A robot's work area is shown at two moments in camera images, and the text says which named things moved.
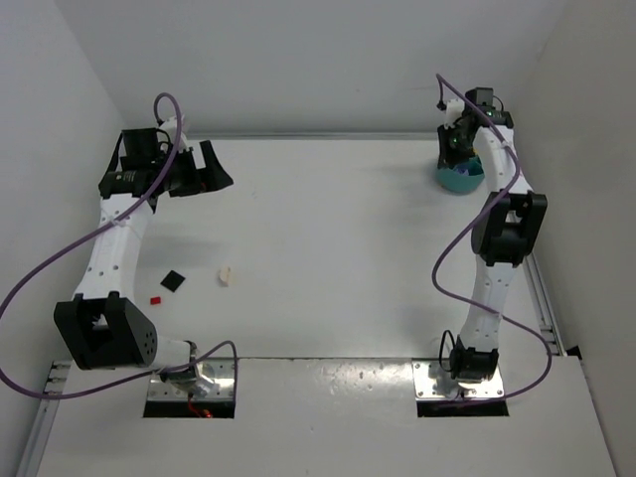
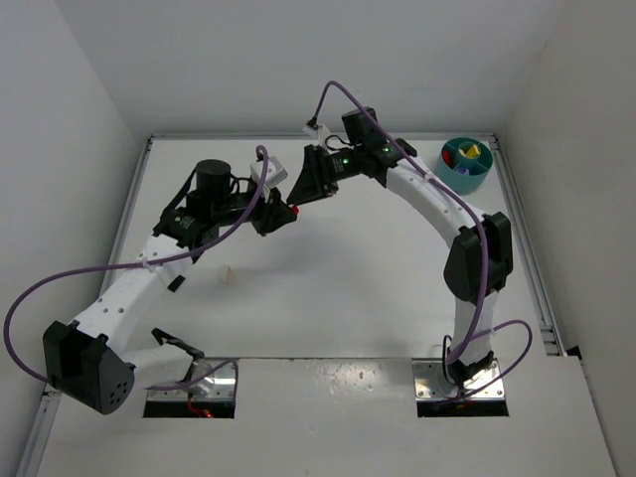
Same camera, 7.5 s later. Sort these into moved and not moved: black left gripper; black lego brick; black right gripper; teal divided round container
Moved: black right gripper; black left gripper
Not moved: black lego brick; teal divided round container
